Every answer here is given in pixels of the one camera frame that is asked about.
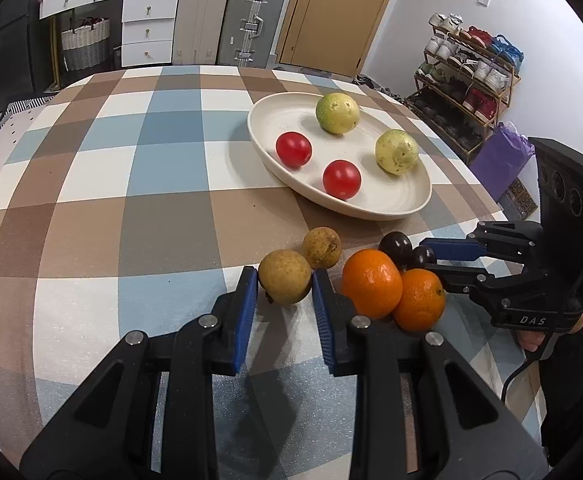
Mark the cream round plate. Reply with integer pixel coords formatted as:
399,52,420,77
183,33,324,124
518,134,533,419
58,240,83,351
247,92,432,221

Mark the yellow green guava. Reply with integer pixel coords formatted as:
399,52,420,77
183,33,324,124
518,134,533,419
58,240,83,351
375,129,419,176
315,92,361,135

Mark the black white striped rug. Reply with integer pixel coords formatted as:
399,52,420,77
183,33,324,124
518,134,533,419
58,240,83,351
6,94,54,116

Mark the woven laundry basket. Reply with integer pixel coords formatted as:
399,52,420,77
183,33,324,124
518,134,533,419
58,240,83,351
60,16,112,72

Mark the dark brown longan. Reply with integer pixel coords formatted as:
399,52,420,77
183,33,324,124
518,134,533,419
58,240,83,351
302,227,343,269

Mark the purple bag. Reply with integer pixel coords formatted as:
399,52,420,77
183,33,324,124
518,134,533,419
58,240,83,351
469,121,536,203

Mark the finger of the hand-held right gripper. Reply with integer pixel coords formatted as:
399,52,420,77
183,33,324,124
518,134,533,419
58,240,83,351
424,220,545,267
430,264,539,308

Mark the red tomato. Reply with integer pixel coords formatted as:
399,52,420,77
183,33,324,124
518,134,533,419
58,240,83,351
276,131,313,169
322,159,362,200

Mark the brown patterned doormat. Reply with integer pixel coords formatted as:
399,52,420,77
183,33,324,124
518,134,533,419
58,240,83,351
501,178,539,219

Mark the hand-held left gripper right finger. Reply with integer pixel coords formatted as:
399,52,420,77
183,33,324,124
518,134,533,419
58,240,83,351
311,270,549,480

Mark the tan wooden door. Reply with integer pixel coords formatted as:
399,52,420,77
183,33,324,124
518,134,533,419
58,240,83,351
276,0,405,81

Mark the light brown longan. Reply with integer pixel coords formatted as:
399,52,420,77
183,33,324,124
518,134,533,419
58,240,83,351
258,249,313,306

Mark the beige suitcase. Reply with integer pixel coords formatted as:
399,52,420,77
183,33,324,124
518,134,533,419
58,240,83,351
174,0,233,66

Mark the white drawer dresser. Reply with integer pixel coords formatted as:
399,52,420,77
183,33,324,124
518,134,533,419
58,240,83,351
38,0,179,68

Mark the white dotted blanket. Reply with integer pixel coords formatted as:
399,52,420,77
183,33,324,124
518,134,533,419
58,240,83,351
0,105,42,231

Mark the person's right forearm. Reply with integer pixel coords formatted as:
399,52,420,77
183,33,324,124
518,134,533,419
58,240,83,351
539,305,583,468

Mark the black refrigerator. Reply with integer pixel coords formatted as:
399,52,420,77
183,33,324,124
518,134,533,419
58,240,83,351
0,0,57,108

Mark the pair of grey sneakers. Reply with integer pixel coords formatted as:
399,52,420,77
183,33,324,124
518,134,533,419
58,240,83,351
354,74,402,101

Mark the wooden shoe rack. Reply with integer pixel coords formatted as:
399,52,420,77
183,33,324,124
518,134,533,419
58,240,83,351
405,22,522,163

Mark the dark purple plum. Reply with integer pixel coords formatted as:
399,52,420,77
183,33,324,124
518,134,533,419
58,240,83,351
410,245,437,271
378,231,413,266

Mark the grey aluminium suitcase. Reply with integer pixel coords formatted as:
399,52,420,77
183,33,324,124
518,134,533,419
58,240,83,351
217,0,288,69

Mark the orange tangerine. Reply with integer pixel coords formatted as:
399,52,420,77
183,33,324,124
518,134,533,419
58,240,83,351
342,249,403,320
392,268,447,332

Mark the black cable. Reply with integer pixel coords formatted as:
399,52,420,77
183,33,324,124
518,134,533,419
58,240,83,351
500,350,547,403

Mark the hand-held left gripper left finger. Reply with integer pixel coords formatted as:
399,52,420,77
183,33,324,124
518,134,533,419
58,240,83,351
18,266,259,480

